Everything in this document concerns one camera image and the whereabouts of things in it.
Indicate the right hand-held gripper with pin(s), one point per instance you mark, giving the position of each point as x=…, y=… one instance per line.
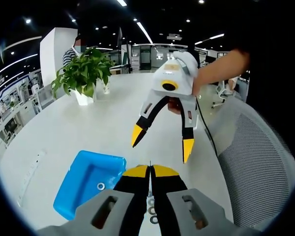
x=169, y=78

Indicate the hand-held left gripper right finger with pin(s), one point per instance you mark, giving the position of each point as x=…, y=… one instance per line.
x=186, y=214

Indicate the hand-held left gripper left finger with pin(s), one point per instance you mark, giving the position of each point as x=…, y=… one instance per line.
x=108, y=211

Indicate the small metal washer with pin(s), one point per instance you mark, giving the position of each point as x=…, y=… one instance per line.
x=151, y=210
x=101, y=186
x=151, y=202
x=153, y=219

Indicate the blue plastic container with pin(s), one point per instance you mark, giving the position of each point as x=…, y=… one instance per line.
x=88, y=177

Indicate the person's right forearm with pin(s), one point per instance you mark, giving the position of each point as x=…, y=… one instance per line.
x=221, y=68

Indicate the white office chair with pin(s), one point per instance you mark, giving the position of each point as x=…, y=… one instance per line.
x=221, y=92

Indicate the white table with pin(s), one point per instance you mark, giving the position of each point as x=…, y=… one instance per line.
x=88, y=127

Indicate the grey mesh office chair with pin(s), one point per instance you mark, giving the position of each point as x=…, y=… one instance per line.
x=255, y=167

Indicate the green potted plant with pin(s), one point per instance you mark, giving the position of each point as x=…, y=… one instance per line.
x=83, y=71

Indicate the person's body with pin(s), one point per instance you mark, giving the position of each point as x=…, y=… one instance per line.
x=275, y=81

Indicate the white mesh chair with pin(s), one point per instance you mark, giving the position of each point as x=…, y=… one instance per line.
x=43, y=98

